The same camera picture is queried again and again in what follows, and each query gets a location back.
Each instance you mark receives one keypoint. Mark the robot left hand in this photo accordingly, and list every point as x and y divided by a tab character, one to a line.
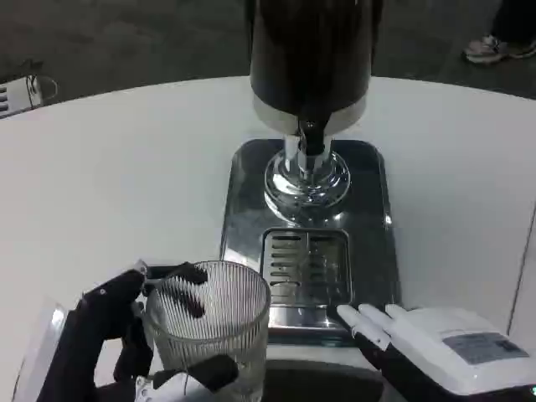
96	318

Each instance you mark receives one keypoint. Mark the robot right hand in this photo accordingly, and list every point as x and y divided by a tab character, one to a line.
444	347

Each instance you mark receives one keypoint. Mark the clear ribbed glass cup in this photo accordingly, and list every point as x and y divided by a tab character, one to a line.
209	318

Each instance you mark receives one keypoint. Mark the steel drip grid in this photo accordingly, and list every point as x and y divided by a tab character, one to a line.
305	268

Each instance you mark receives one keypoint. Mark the steel drip tray base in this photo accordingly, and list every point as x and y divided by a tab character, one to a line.
310	234

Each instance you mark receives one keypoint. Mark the black drink dispenser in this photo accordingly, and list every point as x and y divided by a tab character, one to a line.
309	79

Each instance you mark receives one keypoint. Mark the person's shoe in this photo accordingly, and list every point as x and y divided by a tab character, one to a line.
498	48

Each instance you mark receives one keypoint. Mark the person's leg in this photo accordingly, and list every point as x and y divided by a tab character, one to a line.
517	20

